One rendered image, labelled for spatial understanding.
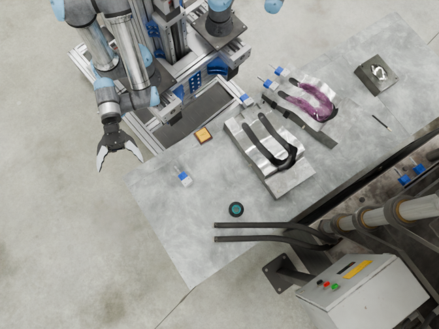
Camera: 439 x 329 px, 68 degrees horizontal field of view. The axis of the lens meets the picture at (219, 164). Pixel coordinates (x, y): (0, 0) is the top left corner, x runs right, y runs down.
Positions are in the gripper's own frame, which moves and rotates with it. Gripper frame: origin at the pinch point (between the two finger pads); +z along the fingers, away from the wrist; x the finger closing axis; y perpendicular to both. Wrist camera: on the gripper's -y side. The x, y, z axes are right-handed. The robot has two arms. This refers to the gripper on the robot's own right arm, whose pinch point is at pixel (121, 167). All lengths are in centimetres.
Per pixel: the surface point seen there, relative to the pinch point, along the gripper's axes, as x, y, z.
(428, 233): -86, -20, 48
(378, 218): -81, -7, 40
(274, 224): -63, 47, 31
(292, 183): -80, 49, 13
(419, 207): -78, -30, 40
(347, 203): -109, 53, 31
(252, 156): -63, 47, -6
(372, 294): -66, -11, 61
